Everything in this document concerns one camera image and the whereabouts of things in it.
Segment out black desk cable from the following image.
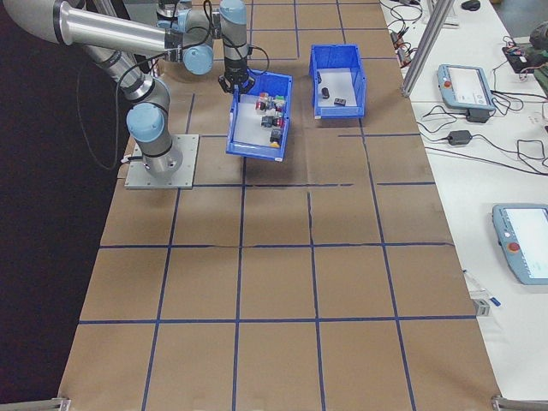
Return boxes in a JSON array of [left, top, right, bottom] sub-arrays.
[[416, 102, 468, 134]]

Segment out aluminium extrusion post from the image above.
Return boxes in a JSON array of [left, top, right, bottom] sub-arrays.
[[400, 0, 457, 99]]

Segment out light blue teach pendant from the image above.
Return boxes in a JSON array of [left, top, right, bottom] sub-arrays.
[[436, 63, 498, 114], [491, 203, 548, 286]]

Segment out small assorted parts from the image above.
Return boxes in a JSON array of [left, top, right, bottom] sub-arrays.
[[233, 93, 287, 149]]

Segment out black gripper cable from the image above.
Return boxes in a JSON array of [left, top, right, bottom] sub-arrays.
[[245, 41, 272, 79]]

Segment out white foam bin liner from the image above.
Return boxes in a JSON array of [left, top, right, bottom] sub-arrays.
[[317, 70, 357, 108]]

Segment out blue plastic capacitor bin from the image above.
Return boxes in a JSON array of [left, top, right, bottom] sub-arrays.
[[308, 43, 368, 121]]

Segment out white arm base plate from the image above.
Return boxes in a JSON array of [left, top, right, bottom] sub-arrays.
[[123, 134, 201, 190]]

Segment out small white blue box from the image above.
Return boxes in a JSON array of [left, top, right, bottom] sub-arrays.
[[468, 289, 501, 319]]

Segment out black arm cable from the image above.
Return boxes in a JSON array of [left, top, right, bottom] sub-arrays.
[[75, 63, 130, 172]]

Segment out blue plastic push-button bin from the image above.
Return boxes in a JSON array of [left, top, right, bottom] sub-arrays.
[[225, 69, 295, 164]]

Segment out aluminium corner bar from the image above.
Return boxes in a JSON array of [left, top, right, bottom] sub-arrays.
[[491, 394, 548, 411], [0, 396, 72, 411]]

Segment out black adapter cable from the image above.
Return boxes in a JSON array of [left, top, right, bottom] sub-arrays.
[[470, 131, 548, 177]]

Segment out black frame cover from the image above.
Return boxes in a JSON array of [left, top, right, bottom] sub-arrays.
[[0, 16, 132, 406]]

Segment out black circuit board red wires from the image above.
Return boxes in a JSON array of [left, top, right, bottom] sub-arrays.
[[502, 44, 537, 72]]

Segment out white side desk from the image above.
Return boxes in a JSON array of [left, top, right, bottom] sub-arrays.
[[378, 0, 548, 411]]

